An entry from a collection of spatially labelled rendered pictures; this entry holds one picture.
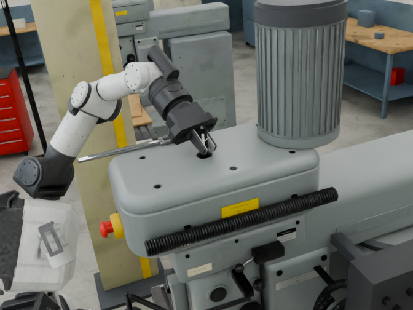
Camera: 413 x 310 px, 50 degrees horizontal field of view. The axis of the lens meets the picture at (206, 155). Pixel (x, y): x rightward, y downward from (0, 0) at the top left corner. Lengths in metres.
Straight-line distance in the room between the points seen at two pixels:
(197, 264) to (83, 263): 2.84
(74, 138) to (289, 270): 0.71
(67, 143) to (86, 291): 2.33
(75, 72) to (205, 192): 1.87
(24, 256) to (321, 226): 0.83
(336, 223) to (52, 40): 1.93
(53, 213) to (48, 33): 1.43
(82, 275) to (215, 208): 2.84
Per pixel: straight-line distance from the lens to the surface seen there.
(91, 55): 2.68
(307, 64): 0.97
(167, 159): 1.04
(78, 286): 3.65
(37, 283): 1.40
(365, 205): 1.22
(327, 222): 1.17
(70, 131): 1.35
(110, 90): 1.24
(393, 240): 1.34
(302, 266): 1.20
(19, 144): 5.80
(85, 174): 2.93
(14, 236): 1.38
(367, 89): 6.31
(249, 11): 9.20
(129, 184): 0.96
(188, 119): 1.02
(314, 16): 0.95
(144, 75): 1.08
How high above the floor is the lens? 2.37
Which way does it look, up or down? 28 degrees down
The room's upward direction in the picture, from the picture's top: 5 degrees counter-clockwise
